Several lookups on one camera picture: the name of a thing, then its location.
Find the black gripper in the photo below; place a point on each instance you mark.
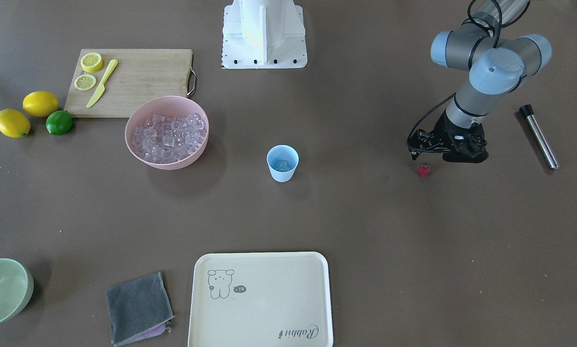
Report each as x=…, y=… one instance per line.
x=448, y=129

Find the red strawberry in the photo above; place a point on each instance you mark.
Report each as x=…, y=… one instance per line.
x=423, y=170

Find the steel muddler with black tip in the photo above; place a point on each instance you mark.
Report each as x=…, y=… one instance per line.
x=529, y=115

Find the ice cube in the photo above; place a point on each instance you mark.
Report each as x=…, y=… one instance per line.
x=282, y=166

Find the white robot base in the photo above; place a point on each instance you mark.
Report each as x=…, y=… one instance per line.
x=263, y=34

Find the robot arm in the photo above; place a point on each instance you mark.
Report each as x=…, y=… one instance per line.
x=495, y=66

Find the light blue cup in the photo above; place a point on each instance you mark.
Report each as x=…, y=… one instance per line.
x=282, y=152

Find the clear ice cubes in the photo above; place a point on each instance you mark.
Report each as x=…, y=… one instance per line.
x=168, y=139

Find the cream rabbit tray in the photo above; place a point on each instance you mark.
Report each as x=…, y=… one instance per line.
x=272, y=299

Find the pink bowl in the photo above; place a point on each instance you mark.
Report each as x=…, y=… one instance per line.
x=168, y=106

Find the yellow plastic knife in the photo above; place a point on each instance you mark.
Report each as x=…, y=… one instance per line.
x=100, y=89

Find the wooden cutting board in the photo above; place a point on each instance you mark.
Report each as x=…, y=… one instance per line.
x=140, y=76

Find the grey folded cloth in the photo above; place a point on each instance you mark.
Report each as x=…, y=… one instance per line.
x=138, y=309

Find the lemon half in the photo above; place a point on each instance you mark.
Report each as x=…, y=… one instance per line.
x=84, y=82
x=92, y=62

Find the green lime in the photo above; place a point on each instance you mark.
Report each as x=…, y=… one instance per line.
x=59, y=122

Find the yellow lemon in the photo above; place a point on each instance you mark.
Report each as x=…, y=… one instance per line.
x=40, y=104
x=13, y=123

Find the green bowl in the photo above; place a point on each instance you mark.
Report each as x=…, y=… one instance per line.
x=16, y=288

